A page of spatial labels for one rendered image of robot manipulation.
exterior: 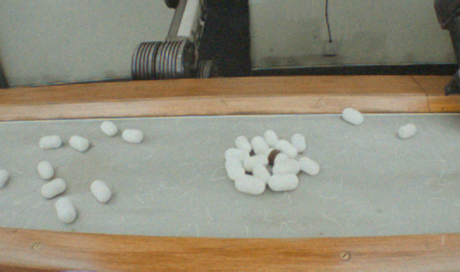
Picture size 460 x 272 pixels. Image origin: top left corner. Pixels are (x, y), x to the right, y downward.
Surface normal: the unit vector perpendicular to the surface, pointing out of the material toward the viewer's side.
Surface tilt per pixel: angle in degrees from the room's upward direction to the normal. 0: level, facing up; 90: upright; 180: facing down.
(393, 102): 45
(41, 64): 89
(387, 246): 0
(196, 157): 0
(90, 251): 0
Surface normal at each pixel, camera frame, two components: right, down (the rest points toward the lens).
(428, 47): 0.00, 0.48
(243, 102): -0.10, -0.26
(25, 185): -0.07, -0.87
